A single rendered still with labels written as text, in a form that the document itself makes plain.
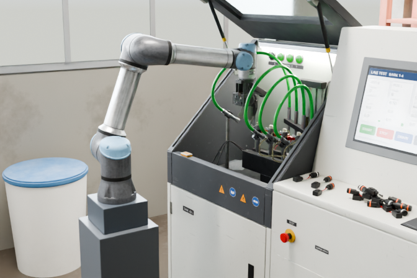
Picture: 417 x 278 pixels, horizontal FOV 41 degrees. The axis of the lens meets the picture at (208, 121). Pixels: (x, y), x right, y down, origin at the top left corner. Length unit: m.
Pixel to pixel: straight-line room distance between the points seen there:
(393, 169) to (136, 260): 1.01
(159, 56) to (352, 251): 0.97
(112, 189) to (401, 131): 1.07
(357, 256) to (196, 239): 0.90
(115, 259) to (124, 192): 0.25
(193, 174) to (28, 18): 1.71
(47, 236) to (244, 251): 1.49
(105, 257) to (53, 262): 1.45
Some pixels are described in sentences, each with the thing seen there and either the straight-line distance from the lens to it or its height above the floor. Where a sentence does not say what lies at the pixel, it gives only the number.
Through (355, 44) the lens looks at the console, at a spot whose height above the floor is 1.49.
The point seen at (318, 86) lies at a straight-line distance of 2.56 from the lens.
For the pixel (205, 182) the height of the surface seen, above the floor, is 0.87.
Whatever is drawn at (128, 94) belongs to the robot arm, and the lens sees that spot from 2.21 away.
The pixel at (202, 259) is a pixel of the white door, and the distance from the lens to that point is 2.60.
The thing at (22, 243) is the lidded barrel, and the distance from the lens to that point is 3.57.
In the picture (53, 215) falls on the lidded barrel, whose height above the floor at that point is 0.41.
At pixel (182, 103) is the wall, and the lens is 4.23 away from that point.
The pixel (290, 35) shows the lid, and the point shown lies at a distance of 2.67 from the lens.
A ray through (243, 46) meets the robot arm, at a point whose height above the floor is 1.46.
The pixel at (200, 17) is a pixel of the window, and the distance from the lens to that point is 4.21.
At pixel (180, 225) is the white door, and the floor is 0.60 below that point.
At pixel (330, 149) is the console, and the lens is 2.23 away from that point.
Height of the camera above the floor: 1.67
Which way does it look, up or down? 13 degrees down
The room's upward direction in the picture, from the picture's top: straight up
